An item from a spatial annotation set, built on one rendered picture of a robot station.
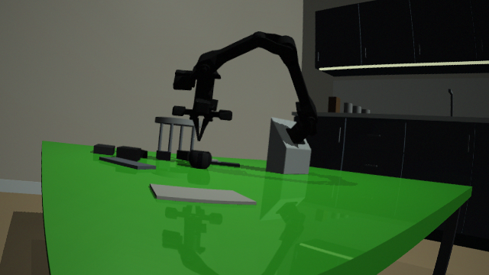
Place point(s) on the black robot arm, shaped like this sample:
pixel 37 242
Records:
pixel 205 72

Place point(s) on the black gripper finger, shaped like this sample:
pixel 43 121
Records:
pixel 196 123
pixel 204 124

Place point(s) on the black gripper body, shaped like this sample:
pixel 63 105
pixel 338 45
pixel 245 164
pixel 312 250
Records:
pixel 221 114

